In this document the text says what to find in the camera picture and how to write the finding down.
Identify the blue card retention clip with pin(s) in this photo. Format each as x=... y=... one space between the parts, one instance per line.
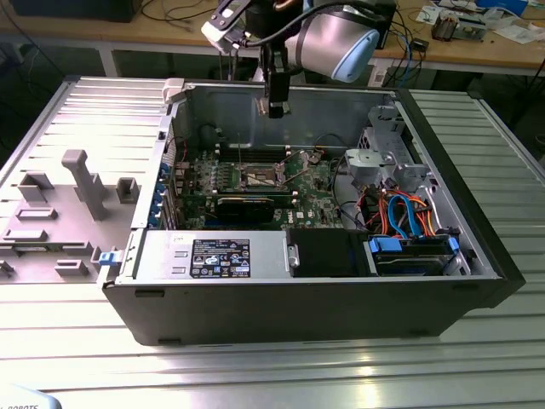
x=156 y=201
x=153 y=216
x=165 y=169
x=159 y=187

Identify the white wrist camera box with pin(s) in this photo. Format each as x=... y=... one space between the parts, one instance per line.
x=221 y=30

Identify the silver metal bay latch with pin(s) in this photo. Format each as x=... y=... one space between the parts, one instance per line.
x=294 y=255

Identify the white paper sheet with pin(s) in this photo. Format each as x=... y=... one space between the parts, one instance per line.
x=517 y=34

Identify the grey plastic parts rack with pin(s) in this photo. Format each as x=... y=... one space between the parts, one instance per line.
x=64 y=232

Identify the CPU socket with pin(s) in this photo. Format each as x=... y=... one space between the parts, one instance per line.
x=259 y=176

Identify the blue plastic case latch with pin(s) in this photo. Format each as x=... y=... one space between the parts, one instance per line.
x=108 y=259

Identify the black and grey PC case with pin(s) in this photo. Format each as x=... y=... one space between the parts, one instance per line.
x=277 y=307

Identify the copper coil heatsink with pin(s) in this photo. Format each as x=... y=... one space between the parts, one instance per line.
x=445 y=27

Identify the hard disk in blue carrier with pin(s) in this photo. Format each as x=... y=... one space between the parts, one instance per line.
x=413 y=266

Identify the grey metal drive cage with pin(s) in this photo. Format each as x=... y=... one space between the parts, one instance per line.
x=366 y=164

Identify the pale grey case latch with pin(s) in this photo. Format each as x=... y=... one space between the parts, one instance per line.
x=173 y=90

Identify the black desktop box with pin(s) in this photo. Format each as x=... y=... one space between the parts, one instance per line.
x=388 y=25

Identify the green motherboard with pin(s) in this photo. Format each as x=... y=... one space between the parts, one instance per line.
x=315 y=204

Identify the RAM slot with white clips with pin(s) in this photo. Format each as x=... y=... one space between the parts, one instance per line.
x=264 y=148
x=264 y=154

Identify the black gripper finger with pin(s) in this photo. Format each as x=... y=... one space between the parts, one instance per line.
x=279 y=87

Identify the blue cardboard box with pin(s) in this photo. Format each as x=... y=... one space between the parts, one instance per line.
x=502 y=5

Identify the grey power supply unit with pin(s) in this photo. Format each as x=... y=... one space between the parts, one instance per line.
x=166 y=255

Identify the round silver coin battery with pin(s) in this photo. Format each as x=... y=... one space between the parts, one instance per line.
x=313 y=159

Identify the black computer tower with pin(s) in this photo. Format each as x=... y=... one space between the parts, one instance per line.
x=72 y=10

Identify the wooden workbench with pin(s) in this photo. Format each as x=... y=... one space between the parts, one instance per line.
x=179 y=34

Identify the pale blue teach pendant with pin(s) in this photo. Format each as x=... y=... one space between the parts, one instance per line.
x=25 y=398

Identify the black graphics card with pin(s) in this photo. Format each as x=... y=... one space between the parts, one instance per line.
x=244 y=211

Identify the grey metal device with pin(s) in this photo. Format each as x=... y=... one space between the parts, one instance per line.
x=472 y=29

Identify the white label sticker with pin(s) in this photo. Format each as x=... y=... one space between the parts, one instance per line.
x=377 y=78

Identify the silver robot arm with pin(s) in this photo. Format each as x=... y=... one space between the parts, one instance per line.
x=323 y=42

